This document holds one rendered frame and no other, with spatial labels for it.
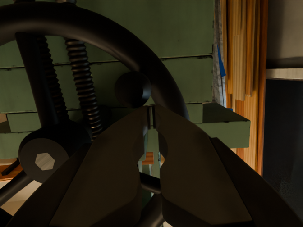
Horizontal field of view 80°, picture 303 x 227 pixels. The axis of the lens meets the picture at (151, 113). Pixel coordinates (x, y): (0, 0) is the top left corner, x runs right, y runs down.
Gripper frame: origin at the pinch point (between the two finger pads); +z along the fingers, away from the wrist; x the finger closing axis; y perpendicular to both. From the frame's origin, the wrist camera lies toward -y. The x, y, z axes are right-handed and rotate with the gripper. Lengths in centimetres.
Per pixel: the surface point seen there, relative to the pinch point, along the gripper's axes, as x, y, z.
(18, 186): -15.3, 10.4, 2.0
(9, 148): -31.7, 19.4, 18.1
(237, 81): 74, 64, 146
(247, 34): 77, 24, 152
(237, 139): 16.5, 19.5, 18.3
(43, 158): -10.6, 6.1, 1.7
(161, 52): 1.6, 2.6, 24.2
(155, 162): -1, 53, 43
